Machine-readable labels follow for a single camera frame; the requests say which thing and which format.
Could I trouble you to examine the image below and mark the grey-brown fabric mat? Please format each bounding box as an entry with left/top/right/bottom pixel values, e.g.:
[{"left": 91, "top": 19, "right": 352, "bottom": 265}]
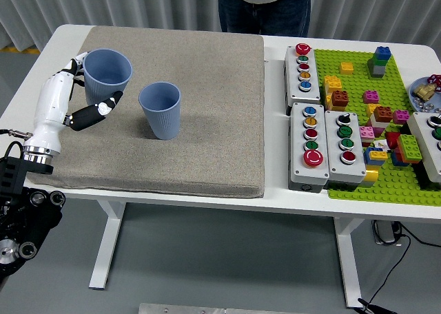
[{"left": 25, "top": 25, "right": 266, "bottom": 199}]

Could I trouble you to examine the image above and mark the four-button box black selector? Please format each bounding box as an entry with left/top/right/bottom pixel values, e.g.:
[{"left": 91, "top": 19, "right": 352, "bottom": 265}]
[{"left": 324, "top": 109, "right": 367, "bottom": 192}]

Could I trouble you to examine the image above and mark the brass valve fitting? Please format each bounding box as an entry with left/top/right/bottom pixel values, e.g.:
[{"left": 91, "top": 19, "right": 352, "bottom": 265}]
[{"left": 413, "top": 83, "right": 435, "bottom": 100}]

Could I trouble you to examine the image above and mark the five-button box large red mushroom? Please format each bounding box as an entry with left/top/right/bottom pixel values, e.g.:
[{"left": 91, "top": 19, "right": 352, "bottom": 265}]
[{"left": 287, "top": 102, "right": 331, "bottom": 193}]

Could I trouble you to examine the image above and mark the blue ribbed plastic cup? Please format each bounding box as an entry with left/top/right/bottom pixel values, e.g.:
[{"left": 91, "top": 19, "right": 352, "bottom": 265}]
[
  {"left": 82, "top": 48, "right": 134, "bottom": 105},
  {"left": 138, "top": 82, "right": 182, "bottom": 141}
]

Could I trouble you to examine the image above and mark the white toy block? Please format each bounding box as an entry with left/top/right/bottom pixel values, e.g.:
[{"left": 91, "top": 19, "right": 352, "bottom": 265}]
[{"left": 367, "top": 116, "right": 389, "bottom": 129}]

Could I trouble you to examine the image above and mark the light green toy block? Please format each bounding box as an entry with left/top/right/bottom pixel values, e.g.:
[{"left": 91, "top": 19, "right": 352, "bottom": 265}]
[{"left": 396, "top": 134, "right": 423, "bottom": 163}]

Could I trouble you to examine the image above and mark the white button box black base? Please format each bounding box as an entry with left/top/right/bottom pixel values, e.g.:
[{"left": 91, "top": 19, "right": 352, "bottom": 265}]
[{"left": 406, "top": 111, "right": 441, "bottom": 185}]

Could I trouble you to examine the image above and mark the black power cable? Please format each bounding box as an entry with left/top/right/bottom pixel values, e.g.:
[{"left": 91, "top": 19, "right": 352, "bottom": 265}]
[
  {"left": 396, "top": 222, "right": 441, "bottom": 249},
  {"left": 365, "top": 234, "right": 411, "bottom": 308}
]

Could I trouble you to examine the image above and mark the brown toy block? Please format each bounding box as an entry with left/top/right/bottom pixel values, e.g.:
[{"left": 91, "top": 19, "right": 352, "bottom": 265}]
[
  {"left": 373, "top": 105, "right": 393, "bottom": 123},
  {"left": 330, "top": 90, "right": 349, "bottom": 107}
]

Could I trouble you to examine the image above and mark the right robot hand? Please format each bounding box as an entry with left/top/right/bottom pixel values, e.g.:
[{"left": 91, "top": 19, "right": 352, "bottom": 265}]
[{"left": 356, "top": 297, "right": 397, "bottom": 314}]

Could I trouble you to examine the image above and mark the yellow round toy block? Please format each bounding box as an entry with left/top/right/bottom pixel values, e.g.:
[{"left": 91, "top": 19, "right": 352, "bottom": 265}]
[{"left": 363, "top": 165, "right": 380, "bottom": 183}]

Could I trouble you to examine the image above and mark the white pleated curtain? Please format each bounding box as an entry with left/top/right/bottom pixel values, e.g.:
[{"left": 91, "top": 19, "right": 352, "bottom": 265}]
[{"left": 0, "top": 0, "right": 441, "bottom": 52}]

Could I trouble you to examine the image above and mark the light blue plate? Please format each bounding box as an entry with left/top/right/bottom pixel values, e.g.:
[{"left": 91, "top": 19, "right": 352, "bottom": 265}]
[{"left": 409, "top": 76, "right": 441, "bottom": 112}]

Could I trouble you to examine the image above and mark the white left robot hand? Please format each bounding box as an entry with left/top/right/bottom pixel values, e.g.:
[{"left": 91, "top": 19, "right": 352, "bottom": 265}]
[{"left": 24, "top": 51, "right": 124, "bottom": 154}]

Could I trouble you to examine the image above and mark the white table leg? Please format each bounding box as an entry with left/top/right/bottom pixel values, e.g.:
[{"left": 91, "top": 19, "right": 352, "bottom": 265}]
[
  {"left": 332, "top": 217, "right": 365, "bottom": 308},
  {"left": 88, "top": 198, "right": 127, "bottom": 291}
]

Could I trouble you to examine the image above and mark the five-button box small red mushroom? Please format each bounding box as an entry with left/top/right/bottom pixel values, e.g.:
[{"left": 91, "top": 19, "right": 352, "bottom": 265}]
[{"left": 283, "top": 43, "right": 322, "bottom": 116}]

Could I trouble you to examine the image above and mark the person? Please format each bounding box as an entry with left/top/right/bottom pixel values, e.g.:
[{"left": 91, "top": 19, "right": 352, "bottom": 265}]
[{"left": 216, "top": 0, "right": 312, "bottom": 38}]

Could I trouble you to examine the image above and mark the dark green toy block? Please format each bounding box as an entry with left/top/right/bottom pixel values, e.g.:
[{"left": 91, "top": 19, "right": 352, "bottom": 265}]
[{"left": 367, "top": 54, "right": 389, "bottom": 69}]

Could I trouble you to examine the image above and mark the green studded baseplate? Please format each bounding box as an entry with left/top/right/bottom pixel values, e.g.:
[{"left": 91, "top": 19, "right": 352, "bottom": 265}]
[{"left": 312, "top": 48, "right": 441, "bottom": 208}]

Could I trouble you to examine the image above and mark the grey power strip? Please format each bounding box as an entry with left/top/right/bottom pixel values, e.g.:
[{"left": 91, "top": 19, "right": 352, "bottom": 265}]
[{"left": 371, "top": 219, "right": 402, "bottom": 246}]

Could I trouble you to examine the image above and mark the red toy block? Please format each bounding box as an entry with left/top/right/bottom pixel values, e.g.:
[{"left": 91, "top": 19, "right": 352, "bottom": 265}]
[{"left": 384, "top": 131, "right": 402, "bottom": 151}]

